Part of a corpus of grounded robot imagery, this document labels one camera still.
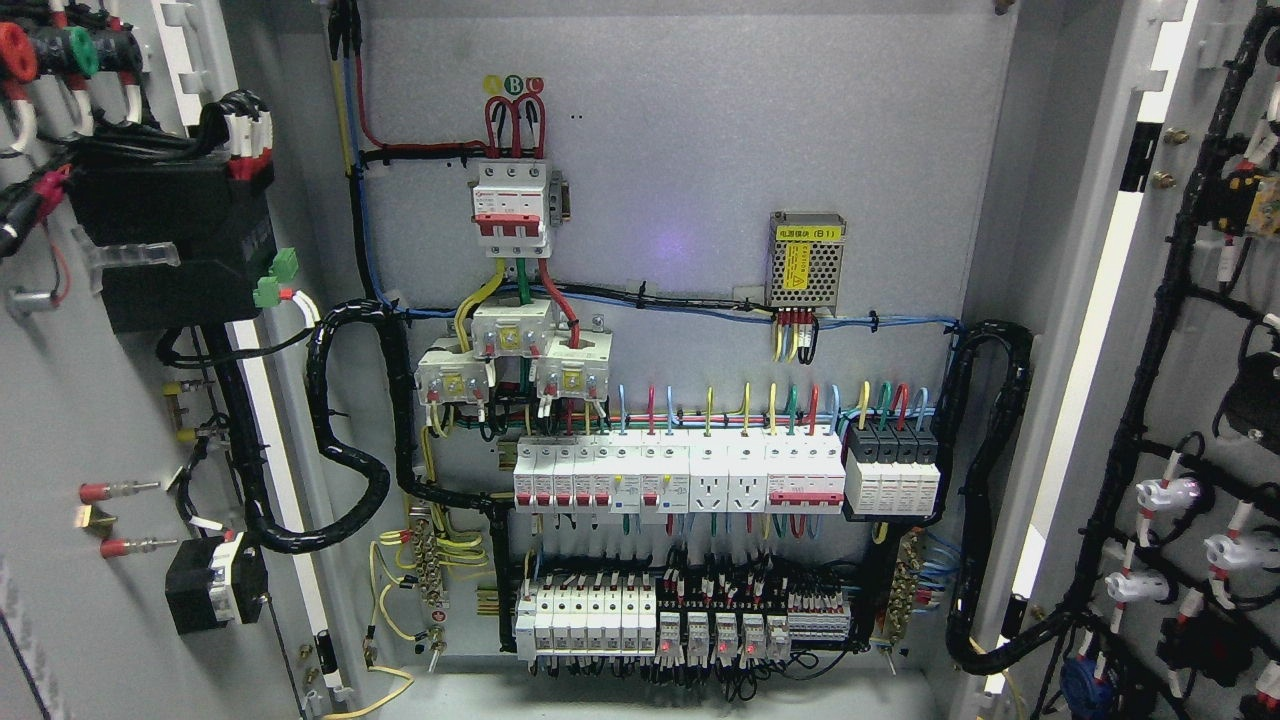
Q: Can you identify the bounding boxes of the black white surge protector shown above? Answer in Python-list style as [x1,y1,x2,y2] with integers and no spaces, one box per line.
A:
[844,421,943,527]

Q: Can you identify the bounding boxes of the white lower breaker row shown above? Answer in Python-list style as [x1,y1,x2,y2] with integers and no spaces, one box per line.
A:
[515,574,658,664]

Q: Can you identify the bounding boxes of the white socket breaker row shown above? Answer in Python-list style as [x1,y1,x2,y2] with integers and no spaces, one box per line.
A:
[513,428,846,521]

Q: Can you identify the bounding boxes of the black cable conduit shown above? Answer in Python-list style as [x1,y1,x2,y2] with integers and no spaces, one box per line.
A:
[200,299,516,651]
[940,320,1071,676]

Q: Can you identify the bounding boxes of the relay terminal row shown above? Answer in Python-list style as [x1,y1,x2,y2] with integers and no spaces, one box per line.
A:
[653,555,852,673]

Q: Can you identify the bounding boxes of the black cable conduit right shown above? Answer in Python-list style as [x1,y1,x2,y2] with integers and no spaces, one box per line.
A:
[940,320,1071,676]

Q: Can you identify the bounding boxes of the white current transformers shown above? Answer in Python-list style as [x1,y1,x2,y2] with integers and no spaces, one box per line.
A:
[415,299,614,416]

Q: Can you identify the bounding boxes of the metal mesh power supply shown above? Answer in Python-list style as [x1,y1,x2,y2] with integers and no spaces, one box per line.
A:
[765,211,847,309]

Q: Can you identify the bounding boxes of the black digital power meter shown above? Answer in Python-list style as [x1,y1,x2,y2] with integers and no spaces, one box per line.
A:
[70,156,276,334]

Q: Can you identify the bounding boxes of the black cable conduit left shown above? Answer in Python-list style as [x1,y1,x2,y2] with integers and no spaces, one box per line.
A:
[200,299,516,651]

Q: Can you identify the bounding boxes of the grey cabinet door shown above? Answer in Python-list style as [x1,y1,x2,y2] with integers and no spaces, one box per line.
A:
[1,1,351,719]
[936,1,1277,719]

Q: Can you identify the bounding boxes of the red white main breaker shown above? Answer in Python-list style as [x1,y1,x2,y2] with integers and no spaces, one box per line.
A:
[471,159,568,260]

